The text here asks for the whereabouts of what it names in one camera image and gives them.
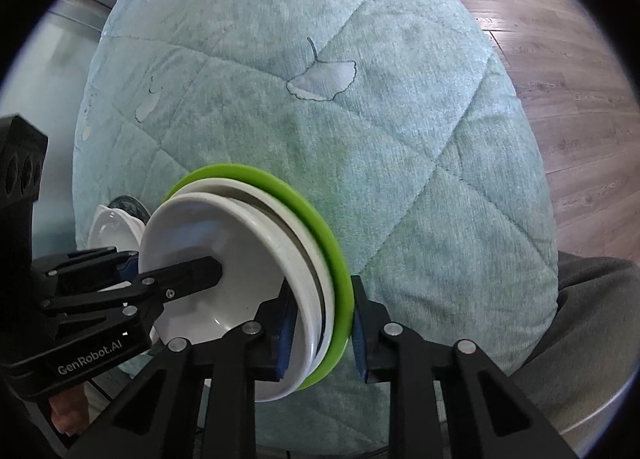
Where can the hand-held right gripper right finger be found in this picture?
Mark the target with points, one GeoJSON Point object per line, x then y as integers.
{"type": "Point", "coordinates": [357, 344]}

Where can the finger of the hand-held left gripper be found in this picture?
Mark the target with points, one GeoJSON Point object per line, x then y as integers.
{"type": "Point", "coordinates": [90, 261]}
{"type": "Point", "coordinates": [190, 274]}

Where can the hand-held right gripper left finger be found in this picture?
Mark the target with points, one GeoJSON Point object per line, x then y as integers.
{"type": "Point", "coordinates": [286, 339]}

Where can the large white plate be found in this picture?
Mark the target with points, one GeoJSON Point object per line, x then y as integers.
{"type": "Point", "coordinates": [107, 229]}

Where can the white deep dish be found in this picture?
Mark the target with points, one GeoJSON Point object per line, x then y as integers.
{"type": "Point", "coordinates": [235, 185]}
{"type": "Point", "coordinates": [200, 229]}

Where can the green bowl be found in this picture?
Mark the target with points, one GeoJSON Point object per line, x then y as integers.
{"type": "Point", "coordinates": [335, 289]}

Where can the blue patterned plate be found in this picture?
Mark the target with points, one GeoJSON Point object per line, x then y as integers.
{"type": "Point", "coordinates": [127, 204]}

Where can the person's left hand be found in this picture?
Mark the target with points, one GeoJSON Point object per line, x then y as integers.
{"type": "Point", "coordinates": [67, 414]}

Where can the light teal quilted blanket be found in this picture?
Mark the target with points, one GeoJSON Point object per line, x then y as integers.
{"type": "Point", "coordinates": [375, 164]}

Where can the person's grey pants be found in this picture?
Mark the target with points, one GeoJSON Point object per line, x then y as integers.
{"type": "Point", "coordinates": [585, 329]}

